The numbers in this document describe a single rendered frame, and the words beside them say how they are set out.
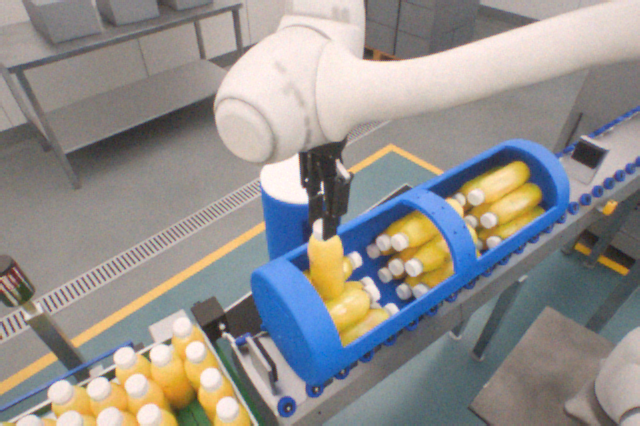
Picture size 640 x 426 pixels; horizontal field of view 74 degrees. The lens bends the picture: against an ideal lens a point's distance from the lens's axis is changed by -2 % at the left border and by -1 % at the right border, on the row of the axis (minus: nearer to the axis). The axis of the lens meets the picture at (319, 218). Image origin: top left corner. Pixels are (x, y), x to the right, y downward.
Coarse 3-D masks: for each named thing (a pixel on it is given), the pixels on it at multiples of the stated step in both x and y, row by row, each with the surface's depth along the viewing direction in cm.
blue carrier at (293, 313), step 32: (480, 160) 119; (512, 160) 129; (544, 160) 116; (416, 192) 107; (448, 192) 132; (544, 192) 124; (352, 224) 100; (384, 224) 121; (448, 224) 99; (544, 224) 117; (288, 256) 93; (384, 256) 122; (256, 288) 97; (288, 288) 84; (384, 288) 118; (448, 288) 100; (288, 320) 85; (320, 320) 82; (288, 352) 97; (320, 352) 82; (352, 352) 88; (320, 384) 89
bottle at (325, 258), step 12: (312, 240) 83; (336, 240) 83; (312, 252) 83; (324, 252) 82; (336, 252) 83; (312, 264) 86; (324, 264) 84; (336, 264) 85; (312, 276) 90; (324, 276) 87; (336, 276) 88; (324, 288) 90; (336, 288) 91
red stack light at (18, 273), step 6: (12, 270) 85; (18, 270) 87; (6, 276) 84; (12, 276) 85; (18, 276) 87; (0, 282) 84; (6, 282) 85; (12, 282) 86; (18, 282) 87; (0, 288) 85; (6, 288) 86; (12, 288) 86
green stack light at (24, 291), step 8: (24, 280) 89; (16, 288) 87; (24, 288) 89; (32, 288) 91; (0, 296) 87; (8, 296) 87; (16, 296) 88; (24, 296) 89; (8, 304) 89; (16, 304) 89
